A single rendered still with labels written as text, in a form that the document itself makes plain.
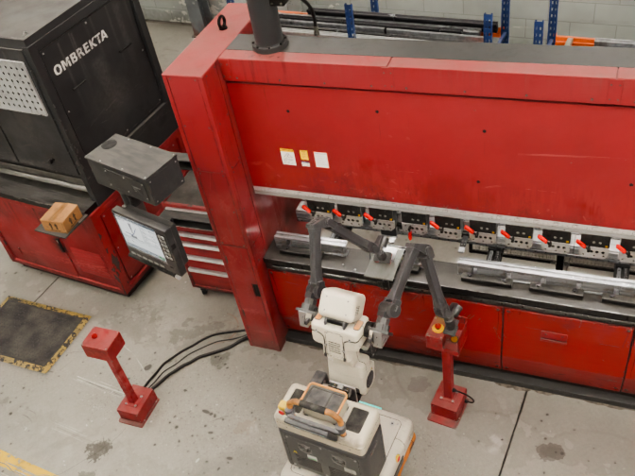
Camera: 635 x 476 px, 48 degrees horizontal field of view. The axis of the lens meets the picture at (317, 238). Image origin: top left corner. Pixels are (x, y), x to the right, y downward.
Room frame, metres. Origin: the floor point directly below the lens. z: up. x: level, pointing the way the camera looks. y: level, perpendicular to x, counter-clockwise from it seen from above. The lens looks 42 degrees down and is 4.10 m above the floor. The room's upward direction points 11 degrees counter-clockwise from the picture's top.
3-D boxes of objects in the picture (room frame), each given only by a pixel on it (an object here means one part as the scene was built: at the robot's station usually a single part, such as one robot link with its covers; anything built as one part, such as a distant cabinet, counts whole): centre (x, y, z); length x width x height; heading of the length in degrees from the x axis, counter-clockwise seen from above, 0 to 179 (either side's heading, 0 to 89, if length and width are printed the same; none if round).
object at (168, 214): (3.63, 0.84, 1.18); 0.40 x 0.24 x 0.07; 62
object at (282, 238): (3.52, 0.05, 0.92); 0.50 x 0.06 x 0.10; 62
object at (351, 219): (3.37, -0.24, 1.26); 0.15 x 0.09 x 0.17; 62
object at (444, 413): (2.69, -0.62, 0.06); 0.25 x 0.20 x 0.12; 145
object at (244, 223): (3.88, 0.34, 1.15); 0.85 x 0.25 x 2.30; 152
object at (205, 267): (4.28, 0.72, 0.50); 0.50 x 0.50 x 1.00; 62
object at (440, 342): (2.71, -0.64, 0.75); 0.20 x 0.16 x 0.18; 55
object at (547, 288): (2.75, -1.30, 0.89); 0.30 x 0.05 x 0.03; 62
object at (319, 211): (3.46, -0.06, 1.26); 0.15 x 0.09 x 0.17; 62
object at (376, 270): (3.14, -0.37, 1.00); 0.26 x 0.18 x 0.01; 152
